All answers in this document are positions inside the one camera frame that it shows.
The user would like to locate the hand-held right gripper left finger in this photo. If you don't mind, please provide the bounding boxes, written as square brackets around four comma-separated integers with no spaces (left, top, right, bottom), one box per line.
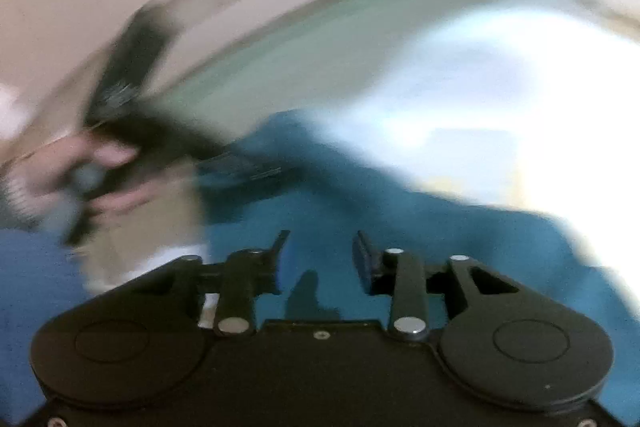
[129,230,291,338]

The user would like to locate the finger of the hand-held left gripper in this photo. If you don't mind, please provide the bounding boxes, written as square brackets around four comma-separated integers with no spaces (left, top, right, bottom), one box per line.
[197,153,284,186]

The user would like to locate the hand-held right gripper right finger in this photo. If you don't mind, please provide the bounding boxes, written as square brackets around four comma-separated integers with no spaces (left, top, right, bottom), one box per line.
[352,230,521,342]

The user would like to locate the teal pants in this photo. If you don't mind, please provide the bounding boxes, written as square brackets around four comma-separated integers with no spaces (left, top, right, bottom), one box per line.
[199,108,640,360]

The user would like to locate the person's left hand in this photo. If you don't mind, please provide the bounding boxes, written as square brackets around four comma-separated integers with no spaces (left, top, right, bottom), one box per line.
[27,132,167,215]

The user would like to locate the flower printed bedsheet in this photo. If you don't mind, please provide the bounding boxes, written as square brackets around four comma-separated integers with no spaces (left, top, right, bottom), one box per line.
[75,0,640,298]

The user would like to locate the person's blue clothing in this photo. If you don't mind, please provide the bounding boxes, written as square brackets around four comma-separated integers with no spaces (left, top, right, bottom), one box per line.
[0,229,90,424]

